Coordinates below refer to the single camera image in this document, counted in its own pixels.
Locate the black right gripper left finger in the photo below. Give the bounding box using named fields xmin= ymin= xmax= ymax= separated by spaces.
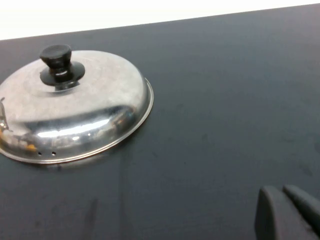
xmin=254 ymin=186 xmax=320 ymax=240

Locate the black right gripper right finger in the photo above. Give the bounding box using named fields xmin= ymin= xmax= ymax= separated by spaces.
xmin=282 ymin=184 xmax=320 ymax=227

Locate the steel lid with black knob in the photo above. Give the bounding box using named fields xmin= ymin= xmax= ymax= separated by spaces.
xmin=0 ymin=44 xmax=155 ymax=165

